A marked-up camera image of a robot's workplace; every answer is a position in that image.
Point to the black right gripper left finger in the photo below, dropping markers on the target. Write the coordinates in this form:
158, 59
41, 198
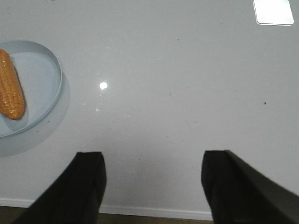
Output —
74, 197

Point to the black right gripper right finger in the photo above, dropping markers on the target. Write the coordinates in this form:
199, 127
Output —
239, 194

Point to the orange plastic corn cob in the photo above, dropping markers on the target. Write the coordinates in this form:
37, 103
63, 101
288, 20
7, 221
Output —
12, 101

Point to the light blue round plate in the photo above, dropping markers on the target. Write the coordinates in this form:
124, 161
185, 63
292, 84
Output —
40, 76

